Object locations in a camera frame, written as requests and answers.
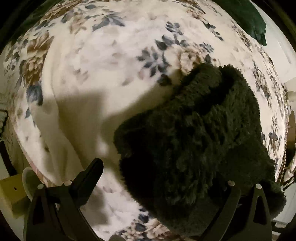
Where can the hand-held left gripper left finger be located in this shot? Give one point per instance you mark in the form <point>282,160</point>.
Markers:
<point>92,171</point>

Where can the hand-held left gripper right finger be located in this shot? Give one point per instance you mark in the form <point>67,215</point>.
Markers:
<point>233,201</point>

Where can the black fleece pants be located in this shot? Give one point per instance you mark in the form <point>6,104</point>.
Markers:
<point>185,139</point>

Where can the pale round plastic object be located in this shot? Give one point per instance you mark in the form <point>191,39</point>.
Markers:
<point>27,183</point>

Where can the yellow box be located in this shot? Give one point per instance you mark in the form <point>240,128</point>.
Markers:
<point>11,197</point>

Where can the floral quilt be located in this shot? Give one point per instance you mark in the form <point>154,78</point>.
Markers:
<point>92,58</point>

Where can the dark green fleece blanket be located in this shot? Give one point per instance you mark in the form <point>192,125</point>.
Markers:
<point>245,18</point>

